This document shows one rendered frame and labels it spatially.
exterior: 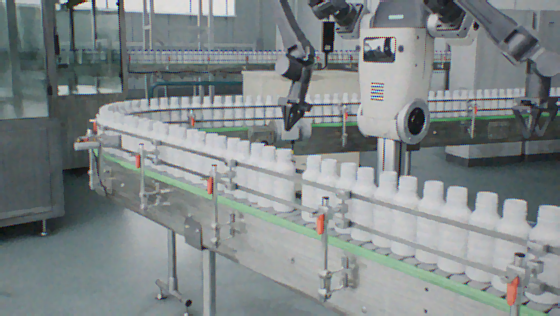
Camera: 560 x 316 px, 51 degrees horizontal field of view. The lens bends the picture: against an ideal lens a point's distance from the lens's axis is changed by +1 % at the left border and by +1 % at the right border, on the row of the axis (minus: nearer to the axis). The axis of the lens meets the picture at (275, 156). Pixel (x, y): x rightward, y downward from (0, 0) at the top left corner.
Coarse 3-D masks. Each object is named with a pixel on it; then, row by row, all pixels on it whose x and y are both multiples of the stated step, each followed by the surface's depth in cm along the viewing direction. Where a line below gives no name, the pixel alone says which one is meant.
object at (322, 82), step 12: (252, 72) 580; (264, 72) 578; (324, 72) 587; (336, 72) 589; (348, 72) 591; (252, 84) 585; (264, 84) 561; (276, 84) 566; (288, 84) 570; (312, 84) 579; (324, 84) 583; (336, 84) 588; (348, 84) 593; (264, 96) 563; (312, 96) 581; (324, 96) 586; (360, 96) 600; (300, 156) 588; (324, 156) 598; (336, 156) 603; (348, 156) 608; (300, 168) 591
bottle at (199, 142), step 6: (198, 132) 188; (204, 132) 187; (198, 138) 186; (204, 138) 187; (192, 144) 187; (198, 144) 186; (204, 144) 186; (198, 150) 185; (192, 156) 187; (198, 156) 186; (192, 162) 187; (198, 162) 186; (192, 168) 187; (198, 168) 186; (192, 180) 188; (198, 180) 187
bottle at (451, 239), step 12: (456, 192) 113; (456, 204) 113; (456, 216) 112; (468, 216) 113; (444, 228) 114; (456, 228) 113; (444, 240) 115; (456, 240) 113; (456, 252) 114; (444, 264) 115; (456, 264) 114
